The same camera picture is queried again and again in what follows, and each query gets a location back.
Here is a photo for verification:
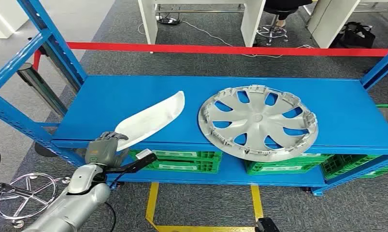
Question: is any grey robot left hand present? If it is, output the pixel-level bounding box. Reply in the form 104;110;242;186
85;131;130;170

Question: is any white curved plastic part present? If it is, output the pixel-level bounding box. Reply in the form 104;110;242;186
115;91;185;152

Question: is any blue metal shelf rack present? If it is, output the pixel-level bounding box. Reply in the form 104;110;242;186
0;0;388;197

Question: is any green plastic crate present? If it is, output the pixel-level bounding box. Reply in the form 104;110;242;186
129;149;223;162
139;159;221;174
244;159;324;176
320;104;388;180
288;153;333;164

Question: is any white desk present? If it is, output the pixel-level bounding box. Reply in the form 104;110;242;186
137;0;266;48
307;0;388;49

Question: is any black router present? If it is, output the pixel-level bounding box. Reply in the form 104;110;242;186
158;17;182;26

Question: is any red barrier belt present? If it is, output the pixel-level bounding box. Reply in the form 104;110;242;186
32;42;388;72

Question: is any silver wheel hubcap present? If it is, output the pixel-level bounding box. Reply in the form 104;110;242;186
198;85;318;163

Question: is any chrome stool base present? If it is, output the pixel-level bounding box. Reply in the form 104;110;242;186
257;14;289;45

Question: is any person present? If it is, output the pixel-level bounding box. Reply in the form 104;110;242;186
264;0;313;28

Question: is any black bag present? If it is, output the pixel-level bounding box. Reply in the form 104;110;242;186
330;21;376;49

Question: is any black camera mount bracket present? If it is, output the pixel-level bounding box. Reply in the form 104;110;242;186
105;153;158;176

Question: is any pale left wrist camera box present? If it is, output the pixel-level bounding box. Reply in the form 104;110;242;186
135;148;153;160

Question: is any dark stanchion post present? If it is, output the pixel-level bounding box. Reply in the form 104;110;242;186
33;142;58;158

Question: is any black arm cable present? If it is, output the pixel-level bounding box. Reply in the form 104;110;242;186
103;202;117;232

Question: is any chrome stanchion post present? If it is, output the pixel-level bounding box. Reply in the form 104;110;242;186
40;42;86;93
17;62;68;117

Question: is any white floor cable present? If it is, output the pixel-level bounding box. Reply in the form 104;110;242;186
137;20;315;59

